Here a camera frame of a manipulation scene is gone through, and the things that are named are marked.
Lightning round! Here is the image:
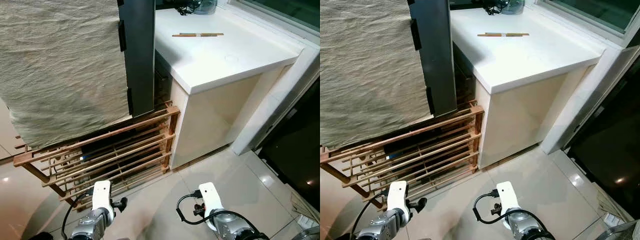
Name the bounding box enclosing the wooden slatted shoe rack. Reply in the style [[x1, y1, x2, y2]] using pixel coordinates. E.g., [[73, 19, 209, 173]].
[[320, 101, 485, 211], [13, 101, 181, 210]]

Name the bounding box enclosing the ribbed metal floor track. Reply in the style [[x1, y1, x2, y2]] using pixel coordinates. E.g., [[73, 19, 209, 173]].
[[594, 191, 632, 228], [289, 189, 321, 230]]

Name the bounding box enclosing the dark glass sliding door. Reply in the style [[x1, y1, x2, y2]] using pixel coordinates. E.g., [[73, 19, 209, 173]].
[[564, 55, 640, 221], [254, 77, 321, 213]]

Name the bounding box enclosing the beige wrinkled hanging cloth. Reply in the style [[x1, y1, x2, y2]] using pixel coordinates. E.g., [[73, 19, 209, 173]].
[[320, 0, 435, 151], [0, 0, 132, 151]]

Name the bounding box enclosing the dark grey upright panel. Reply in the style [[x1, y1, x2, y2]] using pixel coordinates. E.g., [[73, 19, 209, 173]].
[[117, 0, 157, 119], [407, 0, 457, 119]]

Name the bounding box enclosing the white counter cabinet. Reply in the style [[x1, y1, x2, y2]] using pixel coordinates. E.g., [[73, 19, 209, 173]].
[[449, 5, 609, 170], [153, 5, 307, 171]]

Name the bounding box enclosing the clear glass jar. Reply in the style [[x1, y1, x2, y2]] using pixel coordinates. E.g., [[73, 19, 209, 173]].
[[192, 0, 219, 15], [500, 0, 526, 15]]

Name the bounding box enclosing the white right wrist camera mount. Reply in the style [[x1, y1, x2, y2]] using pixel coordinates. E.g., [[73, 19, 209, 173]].
[[495, 180, 521, 220], [198, 182, 225, 222]]

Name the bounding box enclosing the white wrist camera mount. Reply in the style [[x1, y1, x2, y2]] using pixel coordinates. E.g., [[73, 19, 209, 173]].
[[198, 182, 225, 222], [387, 180, 409, 222], [92, 180, 115, 222], [495, 180, 521, 220]]

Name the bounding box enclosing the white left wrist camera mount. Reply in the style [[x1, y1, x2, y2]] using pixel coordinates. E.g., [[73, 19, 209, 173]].
[[92, 180, 115, 222], [387, 180, 409, 222]]

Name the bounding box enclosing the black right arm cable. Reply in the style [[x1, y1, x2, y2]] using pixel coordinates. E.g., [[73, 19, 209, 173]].
[[472, 189, 552, 238], [175, 190, 262, 240]]

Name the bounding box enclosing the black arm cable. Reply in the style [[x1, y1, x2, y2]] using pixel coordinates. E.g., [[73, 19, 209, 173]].
[[472, 189, 552, 238], [349, 192, 389, 240], [60, 189, 96, 240], [175, 190, 262, 240]]

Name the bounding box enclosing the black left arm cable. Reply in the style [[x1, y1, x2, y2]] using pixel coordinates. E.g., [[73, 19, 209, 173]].
[[60, 189, 96, 240], [349, 192, 389, 240]]

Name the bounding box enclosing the white door frame post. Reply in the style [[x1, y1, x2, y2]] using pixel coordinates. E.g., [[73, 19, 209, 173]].
[[231, 44, 321, 156], [540, 44, 640, 155]]

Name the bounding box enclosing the black tangled cord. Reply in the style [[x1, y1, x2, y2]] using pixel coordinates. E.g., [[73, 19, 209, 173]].
[[172, 0, 197, 16], [482, 0, 505, 16]]

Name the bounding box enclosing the white window frame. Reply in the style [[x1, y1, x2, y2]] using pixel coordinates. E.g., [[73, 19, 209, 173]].
[[535, 0, 640, 48], [227, 0, 321, 47]]

